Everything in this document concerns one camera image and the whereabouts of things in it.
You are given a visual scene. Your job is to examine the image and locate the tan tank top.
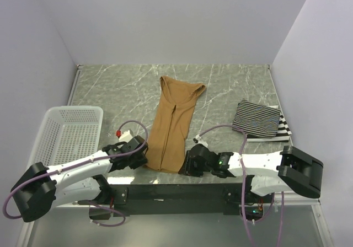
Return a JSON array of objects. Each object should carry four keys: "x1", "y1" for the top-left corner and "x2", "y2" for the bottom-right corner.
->
[{"x1": 146, "y1": 76, "x2": 206, "y2": 173}]

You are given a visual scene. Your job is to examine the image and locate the thin-striped black white tank top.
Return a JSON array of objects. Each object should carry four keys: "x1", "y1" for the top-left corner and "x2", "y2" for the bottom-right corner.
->
[{"x1": 232, "y1": 99, "x2": 281, "y2": 138}]

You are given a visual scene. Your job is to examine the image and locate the wide-striped black white tank top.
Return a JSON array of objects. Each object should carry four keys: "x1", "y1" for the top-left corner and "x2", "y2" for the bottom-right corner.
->
[{"x1": 245, "y1": 105, "x2": 293, "y2": 143}]

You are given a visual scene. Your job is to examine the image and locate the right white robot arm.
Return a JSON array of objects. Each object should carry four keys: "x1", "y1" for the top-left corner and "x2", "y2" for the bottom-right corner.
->
[{"x1": 179, "y1": 144, "x2": 324, "y2": 202}]

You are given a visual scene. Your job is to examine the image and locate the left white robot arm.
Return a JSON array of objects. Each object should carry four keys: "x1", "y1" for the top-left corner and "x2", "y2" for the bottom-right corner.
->
[{"x1": 10, "y1": 136, "x2": 148, "y2": 222}]

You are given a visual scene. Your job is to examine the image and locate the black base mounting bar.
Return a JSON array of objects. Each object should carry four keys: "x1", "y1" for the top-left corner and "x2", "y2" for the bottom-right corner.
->
[{"x1": 93, "y1": 183, "x2": 242, "y2": 216}]

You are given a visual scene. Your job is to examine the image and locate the white plastic basket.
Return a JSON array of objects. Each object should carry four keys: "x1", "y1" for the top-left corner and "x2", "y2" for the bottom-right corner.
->
[{"x1": 27, "y1": 106, "x2": 104, "y2": 167}]

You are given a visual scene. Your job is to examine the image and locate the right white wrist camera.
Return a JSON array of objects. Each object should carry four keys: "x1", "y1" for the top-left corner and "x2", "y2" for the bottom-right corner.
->
[{"x1": 192, "y1": 135, "x2": 208, "y2": 148}]

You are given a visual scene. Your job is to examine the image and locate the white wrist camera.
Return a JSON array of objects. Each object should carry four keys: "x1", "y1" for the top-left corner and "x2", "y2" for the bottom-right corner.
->
[
  {"x1": 116, "y1": 130, "x2": 134, "y2": 143},
  {"x1": 192, "y1": 135, "x2": 208, "y2": 148}
]

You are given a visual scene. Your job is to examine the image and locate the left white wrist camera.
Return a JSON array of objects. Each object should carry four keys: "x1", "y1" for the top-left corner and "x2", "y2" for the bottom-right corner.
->
[{"x1": 116, "y1": 130, "x2": 134, "y2": 143}]

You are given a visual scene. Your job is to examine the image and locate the aluminium frame rail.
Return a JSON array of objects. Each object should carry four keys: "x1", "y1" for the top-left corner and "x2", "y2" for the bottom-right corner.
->
[{"x1": 55, "y1": 192, "x2": 321, "y2": 208}]

